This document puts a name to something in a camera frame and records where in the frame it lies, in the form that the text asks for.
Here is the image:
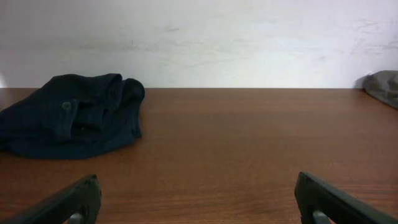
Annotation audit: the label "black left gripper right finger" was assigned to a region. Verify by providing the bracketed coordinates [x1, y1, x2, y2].
[294, 172, 397, 224]

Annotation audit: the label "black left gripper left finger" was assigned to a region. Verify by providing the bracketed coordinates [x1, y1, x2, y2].
[1, 174, 101, 224]

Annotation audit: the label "grey cargo shorts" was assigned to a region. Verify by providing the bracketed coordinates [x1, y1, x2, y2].
[363, 70, 397, 109]

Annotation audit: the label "dark navy folded garment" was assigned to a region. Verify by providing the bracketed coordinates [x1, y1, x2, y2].
[1, 73, 145, 159]

